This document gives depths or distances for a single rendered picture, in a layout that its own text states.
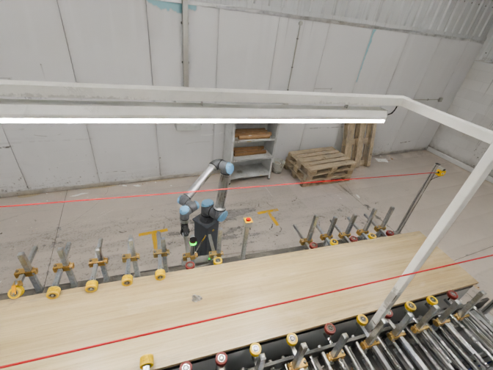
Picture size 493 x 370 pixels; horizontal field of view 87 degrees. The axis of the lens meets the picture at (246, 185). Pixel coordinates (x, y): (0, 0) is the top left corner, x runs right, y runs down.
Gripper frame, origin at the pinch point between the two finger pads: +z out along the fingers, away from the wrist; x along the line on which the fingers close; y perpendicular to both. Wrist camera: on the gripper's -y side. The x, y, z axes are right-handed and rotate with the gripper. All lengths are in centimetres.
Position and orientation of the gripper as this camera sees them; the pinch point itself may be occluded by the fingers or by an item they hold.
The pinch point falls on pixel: (185, 237)
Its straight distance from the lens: 280.4
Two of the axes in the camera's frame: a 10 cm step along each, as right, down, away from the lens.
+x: -9.5, 0.7, -3.0
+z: -1.1, 8.3, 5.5
